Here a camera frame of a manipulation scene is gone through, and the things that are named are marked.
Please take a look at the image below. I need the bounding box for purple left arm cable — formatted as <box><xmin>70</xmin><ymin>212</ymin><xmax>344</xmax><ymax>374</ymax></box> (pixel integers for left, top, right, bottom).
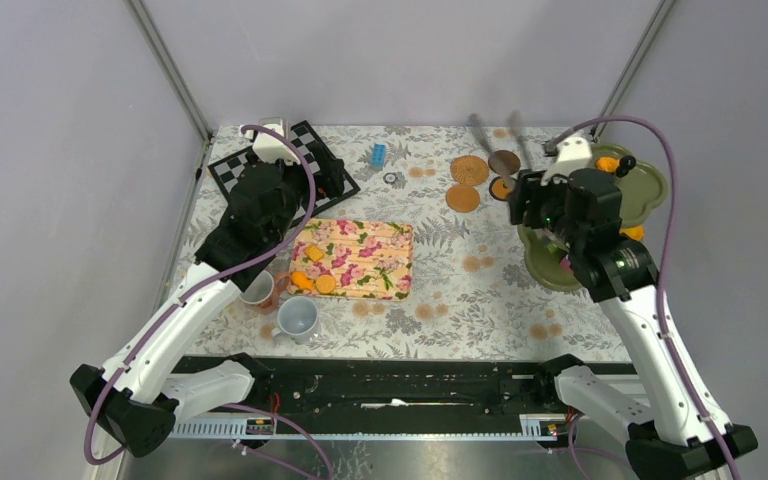
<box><xmin>84</xmin><ymin>124</ymin><xmax>336</xmax><ymax>480</ymax></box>

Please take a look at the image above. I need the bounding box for white mug front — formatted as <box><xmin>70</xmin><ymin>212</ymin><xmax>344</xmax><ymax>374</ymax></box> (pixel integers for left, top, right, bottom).
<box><xmin>270</xmin><ymin>296</ymin><xmax>321</xmax><ymax>343</ymax></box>

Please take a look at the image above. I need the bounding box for blue toy brick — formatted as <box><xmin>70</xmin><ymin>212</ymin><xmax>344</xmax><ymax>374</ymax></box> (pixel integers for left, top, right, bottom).
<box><xmin>369</xmin><ymin>143</ymin><xmax>387</xmax><ymax>170</ymax></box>

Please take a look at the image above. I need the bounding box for green three-tier stand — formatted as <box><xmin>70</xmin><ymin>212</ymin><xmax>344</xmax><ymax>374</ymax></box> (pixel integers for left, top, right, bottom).
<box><xmin>517</xmin><ymin>143</ymin><xmax>668</xmax><ymax>292</ymax></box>

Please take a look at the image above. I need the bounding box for plain orange coaster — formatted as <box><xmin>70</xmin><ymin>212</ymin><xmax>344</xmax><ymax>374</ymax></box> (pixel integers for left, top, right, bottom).
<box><xmin>445</xmin><ymin>184</ymin><xmax>481</xmax><ymax>213</ymax></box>

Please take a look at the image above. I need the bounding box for dark brown coaster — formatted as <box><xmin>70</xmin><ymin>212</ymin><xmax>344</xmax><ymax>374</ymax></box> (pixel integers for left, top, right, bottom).
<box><xmin>487</xmin><ymin>150</ymin><xmax>521</xmax><ymax>175</ymax></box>

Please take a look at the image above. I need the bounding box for round brown cookie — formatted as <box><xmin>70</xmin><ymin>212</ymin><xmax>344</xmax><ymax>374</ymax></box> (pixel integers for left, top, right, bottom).
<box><xmin>314</xmin><ymin>275</ymin><xmax>339</xmax><ymax>296</ymax></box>

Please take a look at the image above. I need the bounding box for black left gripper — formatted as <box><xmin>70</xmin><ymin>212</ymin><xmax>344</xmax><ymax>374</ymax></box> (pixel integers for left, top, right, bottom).
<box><xmin>267</xmin><ymin>143</ymin><xmax>344</xmax><ymax>245</ymax></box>

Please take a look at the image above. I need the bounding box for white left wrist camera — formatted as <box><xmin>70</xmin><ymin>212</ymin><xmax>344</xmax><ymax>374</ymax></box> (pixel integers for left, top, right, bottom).
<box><xmin>245</xmin><ymin>117</ymin><xmax>300</xmax><ymax>165</ymax></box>

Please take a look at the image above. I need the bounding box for woven tan coaster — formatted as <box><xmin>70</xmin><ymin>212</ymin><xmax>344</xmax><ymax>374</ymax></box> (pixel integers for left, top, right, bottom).
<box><xmin>450</xmin><ymin>155</ymin><xmax>490</xmax><ymax>186</ymax></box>

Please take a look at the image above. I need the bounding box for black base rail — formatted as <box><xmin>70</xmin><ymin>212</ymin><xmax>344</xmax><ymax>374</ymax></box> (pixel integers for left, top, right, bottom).
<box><xmin>171</xmin><ymin>354</ymin><xmax>624</xmax><ymax>439</ymax></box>

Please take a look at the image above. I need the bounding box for square orange cracker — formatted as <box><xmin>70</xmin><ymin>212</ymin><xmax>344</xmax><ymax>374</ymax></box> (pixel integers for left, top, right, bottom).
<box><xmin>304</xmin><ymin>245</ymin><xmax>325</xmax><ymax>263</ymax></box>

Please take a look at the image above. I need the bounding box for white mug with red handle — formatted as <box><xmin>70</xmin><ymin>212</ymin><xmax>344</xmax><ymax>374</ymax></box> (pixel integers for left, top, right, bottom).
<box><xmin>240</xmin><ymin>271</ymin><xmax>290</xmax><ymax>314</ymax></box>

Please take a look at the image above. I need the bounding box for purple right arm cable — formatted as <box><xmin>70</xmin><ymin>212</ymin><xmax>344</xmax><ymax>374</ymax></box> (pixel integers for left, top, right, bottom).
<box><xmin>546</xmin><ymin>115</ymin><xmax>743</xmax><ymax>480</ymax></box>

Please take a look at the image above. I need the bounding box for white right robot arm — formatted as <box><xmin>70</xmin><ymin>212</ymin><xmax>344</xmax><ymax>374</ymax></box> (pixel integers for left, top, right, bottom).
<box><xmin>507</xmin><ymin>168</ymin><xmax>758</xmax><ymax>479</ymax></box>

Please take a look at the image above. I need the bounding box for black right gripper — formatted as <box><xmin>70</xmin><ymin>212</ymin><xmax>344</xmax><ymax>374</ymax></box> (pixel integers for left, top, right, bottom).
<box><xmin>500</xmin><ymin>164</ymin><xmax>580</xmax><ymax>249</ymax></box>

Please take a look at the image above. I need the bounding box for black orange face coaster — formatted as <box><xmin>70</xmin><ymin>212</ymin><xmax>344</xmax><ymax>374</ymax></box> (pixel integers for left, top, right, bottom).
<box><xmin>489</xmin><ymin>176</ymin><xmax>515</xmax><ymax>201</ymax></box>

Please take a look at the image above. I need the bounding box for floral serving tray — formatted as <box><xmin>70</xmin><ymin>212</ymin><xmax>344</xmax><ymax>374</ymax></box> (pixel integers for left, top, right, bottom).
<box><xmin>288</xmin><ymin>218</ymin><xmax>414</xmax><ymax>301</ymax></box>

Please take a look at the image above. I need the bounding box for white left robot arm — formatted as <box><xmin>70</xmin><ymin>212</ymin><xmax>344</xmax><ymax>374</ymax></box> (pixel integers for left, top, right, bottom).
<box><xmin>69</xmin><ymin>151</ymin><xmax>320</xmax><ymax>465</ymax></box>

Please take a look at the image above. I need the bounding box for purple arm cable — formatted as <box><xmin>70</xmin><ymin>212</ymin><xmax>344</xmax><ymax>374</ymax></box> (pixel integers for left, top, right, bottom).
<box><xmin>84</xmin><ymin>124</ymin><xmax>336</xmax><ymax>480</ymax></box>
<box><xmin>546</xmin><ymin>115</ymin><xmax>743</xmax><ymax>480</ymax></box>

